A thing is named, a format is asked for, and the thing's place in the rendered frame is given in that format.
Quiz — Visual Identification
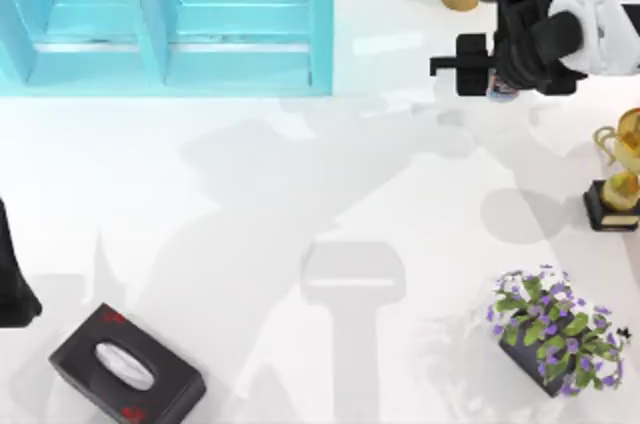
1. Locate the small colourful can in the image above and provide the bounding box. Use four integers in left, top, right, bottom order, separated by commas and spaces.
487, 69, 519, 103

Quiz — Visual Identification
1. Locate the gold trophy with black base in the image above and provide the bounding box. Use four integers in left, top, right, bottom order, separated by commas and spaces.
582, 107, 640, 233

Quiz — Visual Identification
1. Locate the light blue rack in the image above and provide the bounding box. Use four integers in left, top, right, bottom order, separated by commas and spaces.
0, 0, 335, 97

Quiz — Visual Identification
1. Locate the purple flower plant black pot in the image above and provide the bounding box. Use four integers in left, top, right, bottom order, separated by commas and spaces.
485, 265, 631, 398

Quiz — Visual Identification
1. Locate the black tissue box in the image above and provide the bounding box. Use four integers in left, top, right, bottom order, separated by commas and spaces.
47, 301, 208, 424

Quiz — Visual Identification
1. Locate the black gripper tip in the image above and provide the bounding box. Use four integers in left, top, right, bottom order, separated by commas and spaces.
0, 197, 44, 331

